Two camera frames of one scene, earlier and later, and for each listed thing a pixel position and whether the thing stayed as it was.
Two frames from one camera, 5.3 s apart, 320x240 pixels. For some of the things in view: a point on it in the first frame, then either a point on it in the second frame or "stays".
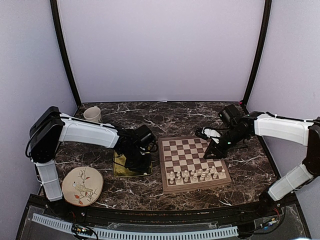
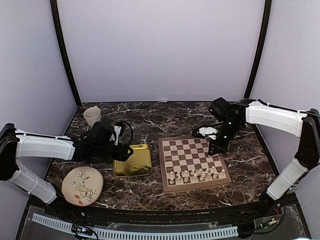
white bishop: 186,178 stays
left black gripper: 144,168 → 121,154
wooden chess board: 183,167 stays
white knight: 179,180 stays
